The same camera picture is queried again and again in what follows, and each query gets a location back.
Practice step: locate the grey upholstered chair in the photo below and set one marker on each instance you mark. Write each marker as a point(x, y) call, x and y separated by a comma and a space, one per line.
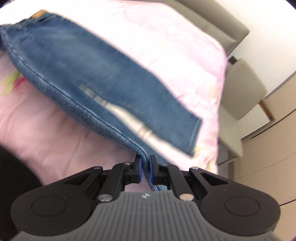
point(242, 91)

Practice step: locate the beige wardrobe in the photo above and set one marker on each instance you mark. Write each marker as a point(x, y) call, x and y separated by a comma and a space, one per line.
point(268, 162)

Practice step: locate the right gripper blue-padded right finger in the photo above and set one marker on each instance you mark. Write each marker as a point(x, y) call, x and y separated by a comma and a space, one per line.
point(170, 176)

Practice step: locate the blue denim jeans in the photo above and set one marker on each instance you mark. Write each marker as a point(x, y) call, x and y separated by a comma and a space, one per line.
point(83, 75)

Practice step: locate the pink and cream bed quilt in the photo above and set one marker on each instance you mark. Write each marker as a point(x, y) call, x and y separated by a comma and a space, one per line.
point(189, 62)

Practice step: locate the grey upholstered headboard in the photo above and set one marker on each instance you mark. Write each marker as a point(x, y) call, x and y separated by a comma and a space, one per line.
point(213, 19)

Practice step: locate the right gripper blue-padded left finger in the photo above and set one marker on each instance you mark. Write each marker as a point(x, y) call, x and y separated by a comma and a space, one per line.
point(113, 181)

